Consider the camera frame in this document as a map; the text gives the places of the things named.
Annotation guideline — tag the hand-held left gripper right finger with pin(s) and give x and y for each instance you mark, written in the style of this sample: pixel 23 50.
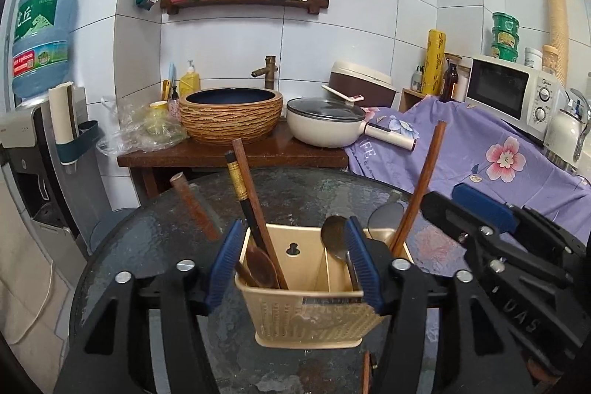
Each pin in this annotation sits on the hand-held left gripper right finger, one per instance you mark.
pixel 364 269

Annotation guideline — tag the yellow soap bottle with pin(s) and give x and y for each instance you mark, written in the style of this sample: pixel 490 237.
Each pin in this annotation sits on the yellow soap bottle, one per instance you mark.
pixel 189 82

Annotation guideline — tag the brown white rice cooker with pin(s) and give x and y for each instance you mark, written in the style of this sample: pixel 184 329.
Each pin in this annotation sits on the brown white rice cooker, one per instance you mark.
pixel 360 78

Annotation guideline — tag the white microwave oven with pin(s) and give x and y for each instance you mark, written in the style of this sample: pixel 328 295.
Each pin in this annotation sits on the white microwave oven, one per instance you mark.
pixel 498 91

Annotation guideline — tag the metal spoon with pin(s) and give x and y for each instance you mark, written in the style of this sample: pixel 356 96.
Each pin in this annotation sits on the metal spoon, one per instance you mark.
pixel 333 237

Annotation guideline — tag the wooden washstand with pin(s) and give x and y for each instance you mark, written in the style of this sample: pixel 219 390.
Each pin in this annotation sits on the wooden washstand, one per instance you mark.
pixel 207 156

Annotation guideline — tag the bronze faucet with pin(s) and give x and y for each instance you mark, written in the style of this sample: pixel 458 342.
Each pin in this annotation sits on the bronze faucet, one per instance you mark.
pixel 268 73

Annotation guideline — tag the yellow wrap roll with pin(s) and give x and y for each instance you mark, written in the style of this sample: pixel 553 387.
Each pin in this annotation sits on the yellow wrap roll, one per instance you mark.
pixel 435 61

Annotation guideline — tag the brown glass bottle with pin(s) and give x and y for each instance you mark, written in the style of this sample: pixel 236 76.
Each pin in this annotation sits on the brown glass bottle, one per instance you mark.
pixel 449 84

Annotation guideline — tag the small pink bottle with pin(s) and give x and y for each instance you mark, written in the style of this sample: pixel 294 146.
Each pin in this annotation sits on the small pink bottle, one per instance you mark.
pixel 174 108

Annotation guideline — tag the yellow cup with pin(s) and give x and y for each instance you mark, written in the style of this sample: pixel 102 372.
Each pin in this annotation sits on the yellow cup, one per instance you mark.
pixel 158 106

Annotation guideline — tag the purple floral cloth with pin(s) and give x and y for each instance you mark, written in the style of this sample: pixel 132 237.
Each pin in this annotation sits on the purple floral cloth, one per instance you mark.
pixel 461 144

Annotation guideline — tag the black chopstick gold band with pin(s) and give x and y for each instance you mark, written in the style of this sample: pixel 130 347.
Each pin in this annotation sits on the black chopstick gold band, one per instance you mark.
pixel 238 186

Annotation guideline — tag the cream frying pan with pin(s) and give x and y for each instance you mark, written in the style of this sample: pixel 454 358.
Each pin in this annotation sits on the cream frying pan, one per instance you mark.
pixel 323 131

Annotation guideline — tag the wooden box shelf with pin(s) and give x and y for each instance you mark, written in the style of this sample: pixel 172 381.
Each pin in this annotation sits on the wooden box shelf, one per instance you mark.
pixel 411 101

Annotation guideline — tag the white jar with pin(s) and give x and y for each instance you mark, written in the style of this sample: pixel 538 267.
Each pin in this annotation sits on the white jar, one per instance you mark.
pixel 533 59

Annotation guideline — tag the glass pan lid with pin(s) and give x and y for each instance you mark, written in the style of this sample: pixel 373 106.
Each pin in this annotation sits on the glass pan lid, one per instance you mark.
pixel 323 108

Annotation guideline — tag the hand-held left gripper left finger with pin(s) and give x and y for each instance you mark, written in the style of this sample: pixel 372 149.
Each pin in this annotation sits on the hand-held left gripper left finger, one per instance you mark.
pixel 226 264

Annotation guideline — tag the beige plastic utensil holder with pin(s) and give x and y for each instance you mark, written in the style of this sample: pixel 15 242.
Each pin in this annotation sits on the beige plastic utensil holder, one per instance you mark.
pixel 300 320

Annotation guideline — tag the clear plastic bag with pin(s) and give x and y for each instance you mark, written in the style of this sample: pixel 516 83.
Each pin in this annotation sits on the clear plastic bag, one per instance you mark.
pixel 138 131

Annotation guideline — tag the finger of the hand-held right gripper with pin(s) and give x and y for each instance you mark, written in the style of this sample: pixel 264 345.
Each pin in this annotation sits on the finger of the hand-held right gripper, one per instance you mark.
pixel 485 207
pixel 461 223

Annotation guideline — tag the ribbed brown wash basin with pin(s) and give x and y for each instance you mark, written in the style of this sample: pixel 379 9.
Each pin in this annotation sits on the ribbed brown wash basin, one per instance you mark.
pixel 231 121

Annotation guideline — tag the white water dispenser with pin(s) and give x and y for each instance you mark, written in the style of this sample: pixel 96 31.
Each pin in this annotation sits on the white water dispenser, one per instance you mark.
pixel 27 154

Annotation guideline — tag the small clear bottle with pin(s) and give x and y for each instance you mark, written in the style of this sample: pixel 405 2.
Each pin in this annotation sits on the small clear bottle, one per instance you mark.
pixel 417 81

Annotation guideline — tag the white kettle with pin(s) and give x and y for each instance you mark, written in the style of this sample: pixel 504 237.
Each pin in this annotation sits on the white kettle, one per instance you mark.
pixel 563 131

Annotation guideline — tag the blue water jug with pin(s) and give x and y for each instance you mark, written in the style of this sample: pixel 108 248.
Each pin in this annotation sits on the blue water jug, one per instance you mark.
pixel 41 38

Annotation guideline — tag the tall paper cup stack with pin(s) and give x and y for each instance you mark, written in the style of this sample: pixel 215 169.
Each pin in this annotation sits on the tall paper cup stack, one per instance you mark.
pixel 557 24

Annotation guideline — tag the teal wall holder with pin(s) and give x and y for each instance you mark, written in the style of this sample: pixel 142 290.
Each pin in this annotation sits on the teal wall holder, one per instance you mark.
pixel 81 144

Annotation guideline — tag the white rice paddle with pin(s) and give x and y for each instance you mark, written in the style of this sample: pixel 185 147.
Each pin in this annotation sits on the white rice paddle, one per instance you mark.
pixel 339 94

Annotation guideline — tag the wooden spoon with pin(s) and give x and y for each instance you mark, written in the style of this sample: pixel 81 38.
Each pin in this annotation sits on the wooden spoon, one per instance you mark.
pixel 261 267

